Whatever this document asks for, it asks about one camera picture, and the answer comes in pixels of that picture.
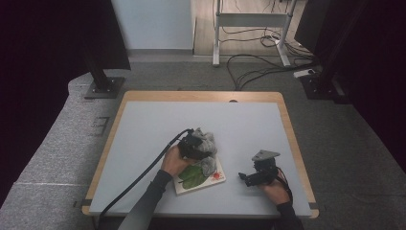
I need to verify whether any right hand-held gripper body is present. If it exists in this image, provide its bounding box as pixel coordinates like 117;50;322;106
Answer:
251;149;282;187

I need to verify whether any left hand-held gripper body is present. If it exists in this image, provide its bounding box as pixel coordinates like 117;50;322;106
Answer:
177;128;205;160

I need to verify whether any grey knitted cloth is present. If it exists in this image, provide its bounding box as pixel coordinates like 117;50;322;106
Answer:
191;127;218;177

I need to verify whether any white caterpillar picture book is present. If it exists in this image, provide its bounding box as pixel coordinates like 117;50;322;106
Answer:
171;155;227;196

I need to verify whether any person's left hand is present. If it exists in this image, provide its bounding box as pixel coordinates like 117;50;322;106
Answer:
160;144;192;177

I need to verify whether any person's right hand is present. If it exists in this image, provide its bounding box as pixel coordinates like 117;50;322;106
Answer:
259;171;291;205

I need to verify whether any wooden table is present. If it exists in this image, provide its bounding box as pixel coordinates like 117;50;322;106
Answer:
80;90;320;219

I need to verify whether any white power strip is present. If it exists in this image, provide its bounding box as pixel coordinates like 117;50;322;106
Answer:
293;67;317;80

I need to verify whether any black monitor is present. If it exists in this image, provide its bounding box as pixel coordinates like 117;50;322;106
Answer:
294;0;329;54

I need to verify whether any black curtain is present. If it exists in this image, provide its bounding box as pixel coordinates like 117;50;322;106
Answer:
319;0;406;175
0;0;132;209

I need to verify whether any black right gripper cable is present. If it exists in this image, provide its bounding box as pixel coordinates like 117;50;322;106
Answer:
276;166;294;205

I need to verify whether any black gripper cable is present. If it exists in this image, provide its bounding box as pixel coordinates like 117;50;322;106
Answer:
276;166;294;205
98;127;194;226

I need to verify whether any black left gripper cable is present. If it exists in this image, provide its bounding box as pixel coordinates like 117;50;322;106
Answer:
98;127;194;226

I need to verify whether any looped black floor cable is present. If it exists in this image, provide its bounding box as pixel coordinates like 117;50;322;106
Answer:
226;53;317;92

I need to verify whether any black post with base plate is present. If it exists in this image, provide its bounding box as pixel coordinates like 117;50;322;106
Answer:
83;54;126;100
300;0;352;104

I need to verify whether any tangle of black cables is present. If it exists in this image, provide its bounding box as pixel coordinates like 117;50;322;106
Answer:
219;0;315;61

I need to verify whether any white metal desk frame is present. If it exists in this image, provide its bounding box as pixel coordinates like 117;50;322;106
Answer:
212;0;303;68

